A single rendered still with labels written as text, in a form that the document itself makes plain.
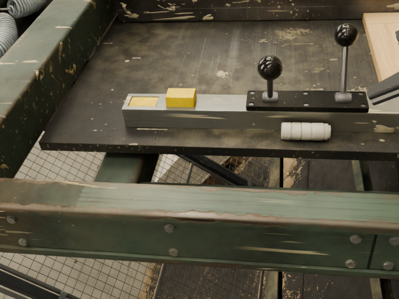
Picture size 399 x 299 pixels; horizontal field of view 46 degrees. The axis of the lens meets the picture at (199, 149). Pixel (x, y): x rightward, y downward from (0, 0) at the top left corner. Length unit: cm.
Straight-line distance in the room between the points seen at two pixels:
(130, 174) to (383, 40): 60
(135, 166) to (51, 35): 34
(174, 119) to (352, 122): 30
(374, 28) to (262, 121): 41
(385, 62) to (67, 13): 67
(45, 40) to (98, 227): 45
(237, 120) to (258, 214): 25
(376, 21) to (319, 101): 39
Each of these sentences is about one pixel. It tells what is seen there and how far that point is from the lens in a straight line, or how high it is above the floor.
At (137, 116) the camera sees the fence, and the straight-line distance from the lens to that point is 85.
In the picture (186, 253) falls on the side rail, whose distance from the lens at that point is 69.
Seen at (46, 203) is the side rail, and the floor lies 170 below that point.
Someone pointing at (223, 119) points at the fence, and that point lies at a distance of 82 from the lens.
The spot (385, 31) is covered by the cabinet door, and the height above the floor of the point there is 125.
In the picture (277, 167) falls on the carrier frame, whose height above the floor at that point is 78.
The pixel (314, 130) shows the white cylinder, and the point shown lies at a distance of 79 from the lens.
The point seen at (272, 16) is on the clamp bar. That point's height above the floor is 144.
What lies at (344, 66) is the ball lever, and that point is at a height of 140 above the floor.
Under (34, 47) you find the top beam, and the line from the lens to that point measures 99.
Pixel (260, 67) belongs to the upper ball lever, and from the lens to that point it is 71.
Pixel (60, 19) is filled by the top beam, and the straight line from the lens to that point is 108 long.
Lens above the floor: 173
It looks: 15 degrees down
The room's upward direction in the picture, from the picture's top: 60 degrees counter-clockwise
